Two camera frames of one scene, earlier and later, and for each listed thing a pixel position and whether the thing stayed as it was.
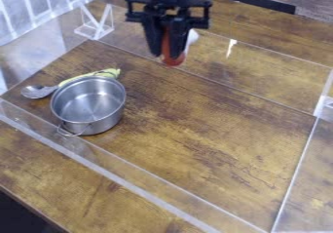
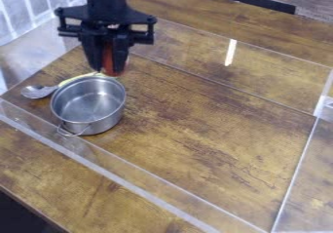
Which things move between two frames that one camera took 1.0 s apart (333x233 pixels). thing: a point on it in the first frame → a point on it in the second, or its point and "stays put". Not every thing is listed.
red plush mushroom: x=167 y=56 → x=110 y=61
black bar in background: x=268 y=4 stays put
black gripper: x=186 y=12 → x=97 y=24
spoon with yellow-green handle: x=38 y=91 stays put
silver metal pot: x=87 y=104 stays put
